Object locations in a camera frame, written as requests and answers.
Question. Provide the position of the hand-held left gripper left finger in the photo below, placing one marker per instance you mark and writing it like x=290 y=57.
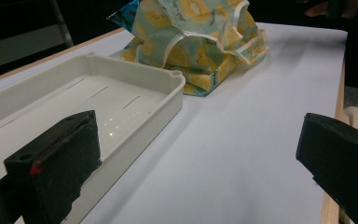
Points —
x=59 y=161

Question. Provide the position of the blue snack packet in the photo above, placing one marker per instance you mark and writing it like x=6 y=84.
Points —
x=125 y=15

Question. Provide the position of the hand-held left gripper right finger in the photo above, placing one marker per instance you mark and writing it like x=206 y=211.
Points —
x=341 y=155

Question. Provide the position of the lemon print fabric bag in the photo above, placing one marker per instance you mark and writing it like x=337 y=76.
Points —
x=195 y=46

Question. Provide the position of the white plastic tray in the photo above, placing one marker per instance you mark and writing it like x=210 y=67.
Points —
x=130 y=96

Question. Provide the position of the grey metal stand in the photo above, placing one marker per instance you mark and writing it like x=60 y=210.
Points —
x=60 y=21

